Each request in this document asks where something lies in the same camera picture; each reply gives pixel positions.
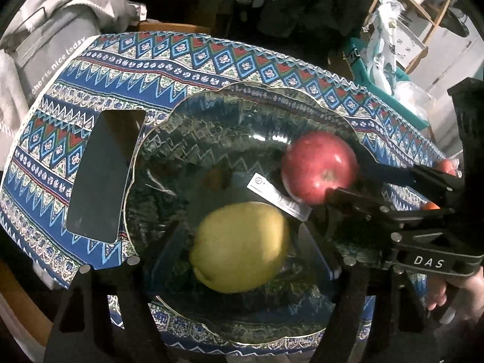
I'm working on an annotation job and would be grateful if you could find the yellow green apple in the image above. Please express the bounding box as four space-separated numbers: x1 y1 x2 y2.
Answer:
189 201 291 293

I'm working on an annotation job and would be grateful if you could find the grey hooded sweatshirt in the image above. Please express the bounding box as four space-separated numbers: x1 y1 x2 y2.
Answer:
0 0 146 159

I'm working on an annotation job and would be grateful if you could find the clear glass scalloped plate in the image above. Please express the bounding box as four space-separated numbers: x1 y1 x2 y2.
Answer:
121 81 382 346

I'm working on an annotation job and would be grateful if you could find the teal cardboard box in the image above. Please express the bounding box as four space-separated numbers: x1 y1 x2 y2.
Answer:
343 38 433 131

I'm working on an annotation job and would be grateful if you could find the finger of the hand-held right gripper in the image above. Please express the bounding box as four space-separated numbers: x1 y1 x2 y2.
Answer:
324 187 455 236
353 147 466 198

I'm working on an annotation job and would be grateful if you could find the blue patterned tablecloth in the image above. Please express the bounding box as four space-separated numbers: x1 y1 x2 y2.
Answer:
0 30 454 352

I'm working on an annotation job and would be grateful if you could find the wooden shelf rack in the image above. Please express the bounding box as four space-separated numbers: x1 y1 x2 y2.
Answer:
368 0 456 74

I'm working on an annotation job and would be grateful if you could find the white paper label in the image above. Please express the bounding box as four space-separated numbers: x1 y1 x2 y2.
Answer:
247 174 313 221

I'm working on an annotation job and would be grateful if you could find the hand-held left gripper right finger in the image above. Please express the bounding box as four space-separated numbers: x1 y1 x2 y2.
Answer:
298 220 432 363

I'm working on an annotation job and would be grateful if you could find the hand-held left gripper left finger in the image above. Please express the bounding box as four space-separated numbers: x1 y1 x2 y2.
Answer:
43 220 183 363

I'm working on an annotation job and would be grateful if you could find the white printed rice bag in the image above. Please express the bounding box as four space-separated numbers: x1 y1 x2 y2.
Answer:
368 0 407 93

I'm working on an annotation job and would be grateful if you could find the dark hanging jacket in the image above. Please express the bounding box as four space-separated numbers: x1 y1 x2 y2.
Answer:
236 0 375 59

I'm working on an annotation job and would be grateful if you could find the red apple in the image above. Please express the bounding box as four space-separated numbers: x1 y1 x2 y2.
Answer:
280 130 359 205

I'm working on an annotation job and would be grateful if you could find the black flat rectangular device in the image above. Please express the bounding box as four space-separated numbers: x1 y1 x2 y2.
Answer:
66 110 146 243

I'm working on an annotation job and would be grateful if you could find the clear plastic bag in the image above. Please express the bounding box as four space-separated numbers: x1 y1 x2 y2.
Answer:
393 80 437 122

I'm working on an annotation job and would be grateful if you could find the person's right hand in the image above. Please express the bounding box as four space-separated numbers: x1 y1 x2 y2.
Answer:
427 268 484 325

